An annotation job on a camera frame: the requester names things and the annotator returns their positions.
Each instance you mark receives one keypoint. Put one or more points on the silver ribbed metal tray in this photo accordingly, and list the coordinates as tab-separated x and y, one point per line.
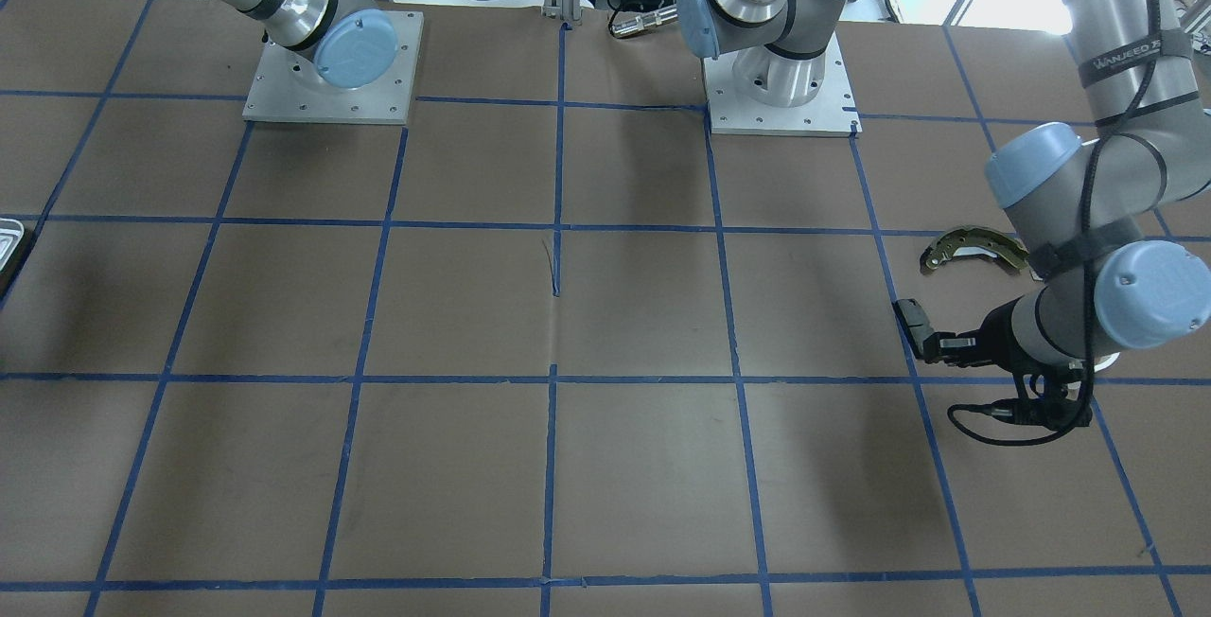
16	239

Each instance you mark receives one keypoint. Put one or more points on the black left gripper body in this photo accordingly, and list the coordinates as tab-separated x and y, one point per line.
995	330

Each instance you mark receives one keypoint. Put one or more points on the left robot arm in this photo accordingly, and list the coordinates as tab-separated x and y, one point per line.
1075	205

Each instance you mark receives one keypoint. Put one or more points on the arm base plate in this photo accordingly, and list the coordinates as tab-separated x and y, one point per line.
754	92
288	90

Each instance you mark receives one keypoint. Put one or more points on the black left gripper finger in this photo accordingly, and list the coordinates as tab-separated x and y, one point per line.
967	357
951	341

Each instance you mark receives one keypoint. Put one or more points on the olive brake shoe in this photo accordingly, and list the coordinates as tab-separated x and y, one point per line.
975	242

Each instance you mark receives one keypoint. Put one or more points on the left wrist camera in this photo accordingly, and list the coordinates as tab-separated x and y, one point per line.
1052	408

